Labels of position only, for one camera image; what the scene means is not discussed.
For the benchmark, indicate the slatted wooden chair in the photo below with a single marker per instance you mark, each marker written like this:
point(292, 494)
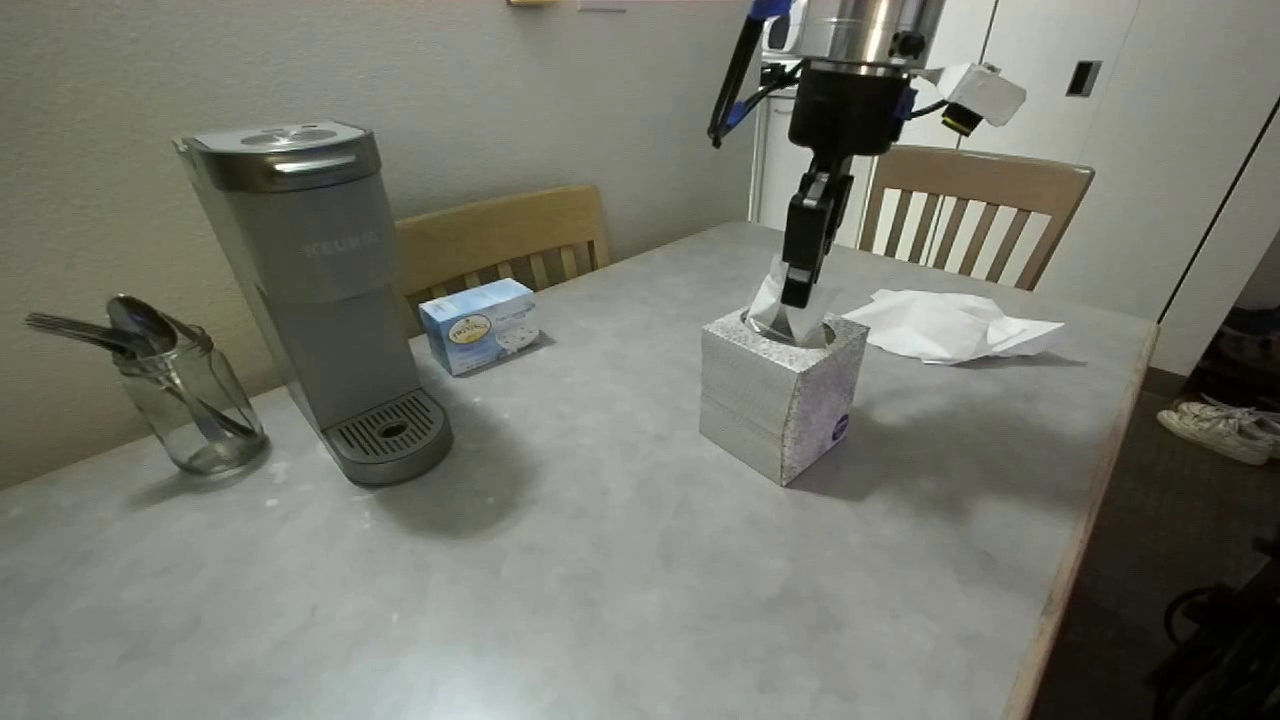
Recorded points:
point(981, 175)

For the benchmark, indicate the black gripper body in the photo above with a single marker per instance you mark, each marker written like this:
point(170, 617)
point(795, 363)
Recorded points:
point(851, 108)

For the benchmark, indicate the patterned cube tissue box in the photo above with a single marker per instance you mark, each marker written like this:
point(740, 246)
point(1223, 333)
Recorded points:
point(783, 402)

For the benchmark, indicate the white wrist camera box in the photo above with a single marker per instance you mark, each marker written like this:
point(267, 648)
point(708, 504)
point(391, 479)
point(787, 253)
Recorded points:
point(984, 99)

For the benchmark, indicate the crumpled white tissue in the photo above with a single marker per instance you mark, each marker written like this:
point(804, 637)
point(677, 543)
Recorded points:
point(945, 324)

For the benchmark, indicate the grey single-serve coffee maker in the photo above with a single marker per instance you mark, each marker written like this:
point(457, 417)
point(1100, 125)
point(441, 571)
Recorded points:
point(322, 267)

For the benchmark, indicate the white tissue square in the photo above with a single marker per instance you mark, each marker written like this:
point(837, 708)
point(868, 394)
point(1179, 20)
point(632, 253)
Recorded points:
point(773, 311)

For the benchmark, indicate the white shoe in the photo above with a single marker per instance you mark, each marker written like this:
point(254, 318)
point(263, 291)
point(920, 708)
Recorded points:
point(1223, 432)

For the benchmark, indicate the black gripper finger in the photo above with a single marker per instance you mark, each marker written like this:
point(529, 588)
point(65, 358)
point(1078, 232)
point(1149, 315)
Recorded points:
point(832, 200)
point(796, 253)

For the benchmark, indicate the tan wooden chair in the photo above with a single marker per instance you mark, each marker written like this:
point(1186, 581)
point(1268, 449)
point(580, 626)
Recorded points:
point(500, 232)

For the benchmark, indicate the light blue cardboard box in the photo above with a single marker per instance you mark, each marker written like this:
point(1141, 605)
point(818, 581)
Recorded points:
point(482, 324)

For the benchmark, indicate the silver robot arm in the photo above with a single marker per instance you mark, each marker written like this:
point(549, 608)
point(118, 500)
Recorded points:
point(867, 30)

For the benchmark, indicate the dark wall switch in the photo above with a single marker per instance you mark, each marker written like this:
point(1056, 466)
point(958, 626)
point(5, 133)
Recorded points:
point(1086, 77)

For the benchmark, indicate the metal spoon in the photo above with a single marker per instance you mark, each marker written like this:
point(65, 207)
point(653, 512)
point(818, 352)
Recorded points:
point(142, 321)
point(75, 331)

